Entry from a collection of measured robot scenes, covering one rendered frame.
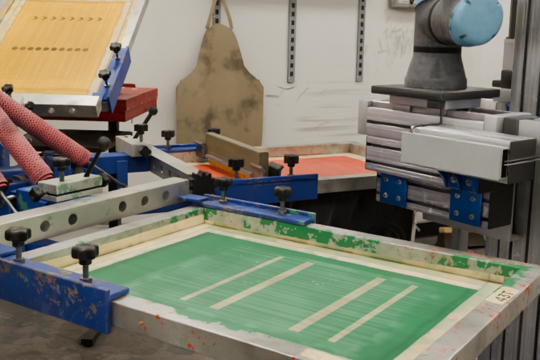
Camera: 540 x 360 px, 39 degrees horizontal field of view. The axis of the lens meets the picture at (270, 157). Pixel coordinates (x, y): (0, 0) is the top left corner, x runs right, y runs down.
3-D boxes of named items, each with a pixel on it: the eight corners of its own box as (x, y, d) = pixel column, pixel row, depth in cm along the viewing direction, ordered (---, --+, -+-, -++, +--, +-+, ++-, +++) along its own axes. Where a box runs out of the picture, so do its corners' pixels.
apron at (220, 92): (258, 171, 455) (261, -8, 437) (263, 173, 449) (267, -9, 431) (173, 177, 432) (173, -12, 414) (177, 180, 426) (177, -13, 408)
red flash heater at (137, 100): (64, 107, 361) (63, 81, 359) (160, 109, 358) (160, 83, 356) (12, 122, 301) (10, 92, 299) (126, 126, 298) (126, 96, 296)
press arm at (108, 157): (143, 167, 218) (143, 150, 217) (149, 171, 213) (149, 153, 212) (82, 171, 211) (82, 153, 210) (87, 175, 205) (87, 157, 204)
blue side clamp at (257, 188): (308, 194, 211) (309, 169, 209) (317, 198, 206) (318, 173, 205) (206, 204, 198) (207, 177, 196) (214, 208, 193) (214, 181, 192)
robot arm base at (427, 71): (479, 88, 186) (482, 47, 185) (439, 90, 177) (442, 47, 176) (431, 83, 198) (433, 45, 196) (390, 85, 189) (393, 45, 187)
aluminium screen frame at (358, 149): (353, 151, 280) (353, 141, 279) (456, 181, 228) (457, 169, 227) (144, 164, 246) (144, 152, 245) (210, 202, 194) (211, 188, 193)
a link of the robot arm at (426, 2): (448, 46, 193) (452, -9, 191) (475, 47, 180) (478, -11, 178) (404, 45, 190) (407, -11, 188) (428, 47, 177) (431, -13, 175)
